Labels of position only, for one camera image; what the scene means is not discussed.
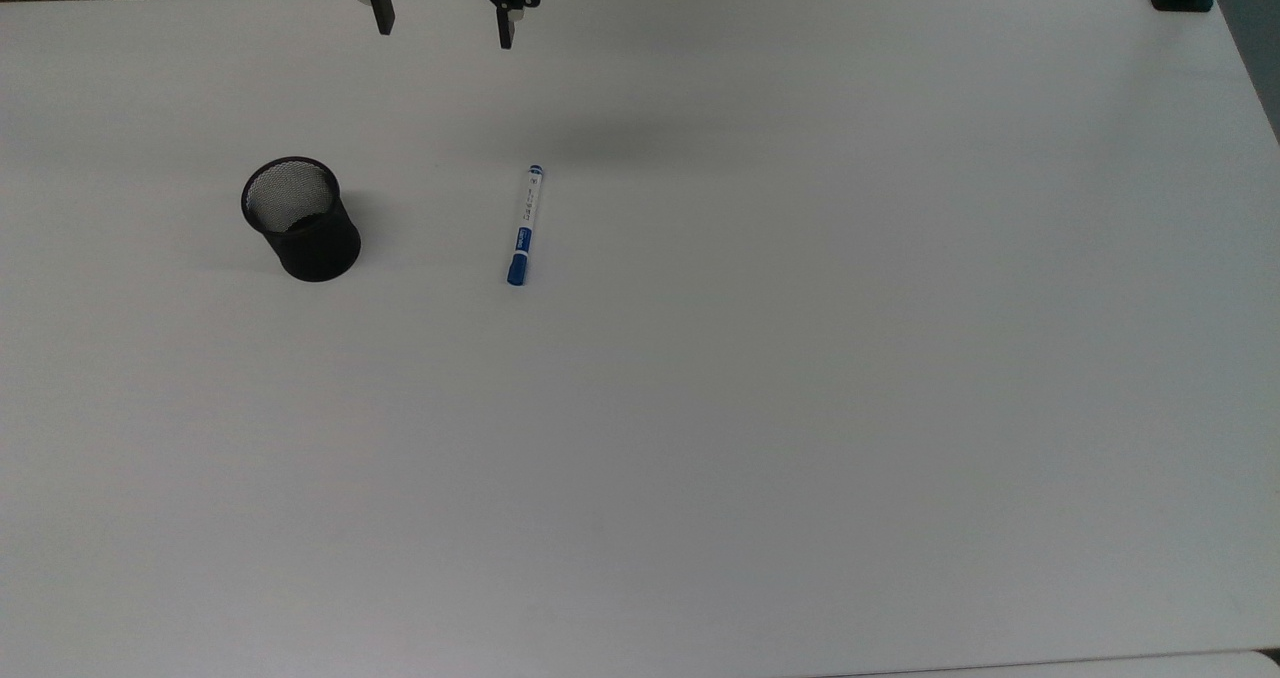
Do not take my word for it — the blue and white marker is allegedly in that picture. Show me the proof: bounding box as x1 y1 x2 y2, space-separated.
505 164 546 288

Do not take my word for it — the black mesh pen cup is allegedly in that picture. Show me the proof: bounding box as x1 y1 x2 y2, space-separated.
240 156 363 284

